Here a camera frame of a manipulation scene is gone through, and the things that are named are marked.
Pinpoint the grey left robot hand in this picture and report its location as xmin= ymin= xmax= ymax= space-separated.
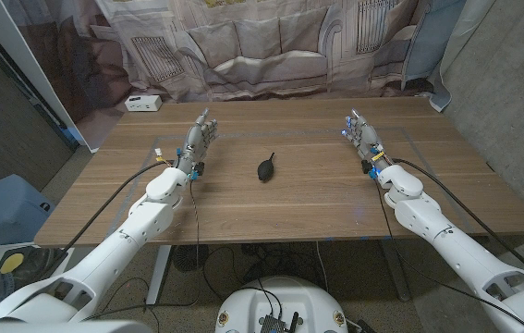
xmin=176 ymin=107 xmax=220 ymax=177

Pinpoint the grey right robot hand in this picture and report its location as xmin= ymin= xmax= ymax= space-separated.
xmin=342 ymin=108 xmax=395 ymax=176

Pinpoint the black rubber air blower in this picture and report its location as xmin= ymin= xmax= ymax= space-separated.
xmin=257 ymin=152 xmax=276 ymax=183

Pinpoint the white power strip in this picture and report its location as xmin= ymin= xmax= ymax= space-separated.
xmin=124 ymin=94 xmax=163 ymax=113

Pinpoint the round black floor fan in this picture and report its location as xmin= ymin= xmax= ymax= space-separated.
xmin=172 ymin=244 xmax=210 ymax=273

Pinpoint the printed living room backdrop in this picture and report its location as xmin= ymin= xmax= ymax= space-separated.
xmin=2 ymin=0 xmax=469 ymax=150

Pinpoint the white table leg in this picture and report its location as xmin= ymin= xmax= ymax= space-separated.
xmin=144 ymin=244 xmax=173 ymax=306

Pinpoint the grey table leg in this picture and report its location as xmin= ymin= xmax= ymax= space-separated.
xmin=379 ymin=239 xmax=411 ymax=302

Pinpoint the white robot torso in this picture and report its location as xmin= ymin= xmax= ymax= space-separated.
xmin=214 ymin=276 xmax=349 ymax=333

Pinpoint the black electronics module with antenna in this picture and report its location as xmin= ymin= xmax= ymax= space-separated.
xmin=259 ymin=311 xmax=300 ymax=333

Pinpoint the blue-grey plastic bin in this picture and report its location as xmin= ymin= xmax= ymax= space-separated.
xmin=0 ymin=173 xmax=55 ymax=253

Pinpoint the black object with yellow disc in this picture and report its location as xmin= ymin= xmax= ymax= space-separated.
xmin=0 ymin=246 xmax=69 ymax=291

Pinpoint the thin black left wrist cable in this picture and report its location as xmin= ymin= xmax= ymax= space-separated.
xmin=80 ymin=179 xmax=201 ymax=321

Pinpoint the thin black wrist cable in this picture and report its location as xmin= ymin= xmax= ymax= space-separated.
xmin=80 ymin=179 xmax=201 ymax=321
xmin=373 ymin=178 xmax=524 ymax=328

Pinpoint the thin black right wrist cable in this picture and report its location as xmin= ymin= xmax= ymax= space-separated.
xmin=373 ymin=178 xmax=524 ymax=328

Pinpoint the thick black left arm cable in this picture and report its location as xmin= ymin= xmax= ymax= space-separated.
xmin=39 ymin=159 xmax=176 ymax=278

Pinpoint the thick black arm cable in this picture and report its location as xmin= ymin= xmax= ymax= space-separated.
xmin=39 ymin=159 xmax=176 ymax=278
xmin=393 ymin=157 xmax=524 ymax=275

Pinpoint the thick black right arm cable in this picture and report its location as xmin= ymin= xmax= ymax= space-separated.
xmin=393 ymin=157 xmax=524 ymax=275

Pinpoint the thin white hanging cable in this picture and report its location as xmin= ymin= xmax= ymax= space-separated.
xmin=314 ymin=240 xmax=330 ymax=293

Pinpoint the white door frame post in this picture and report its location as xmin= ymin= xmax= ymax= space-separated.
xmin=0 ymin=0 xmax=100 ymax=154

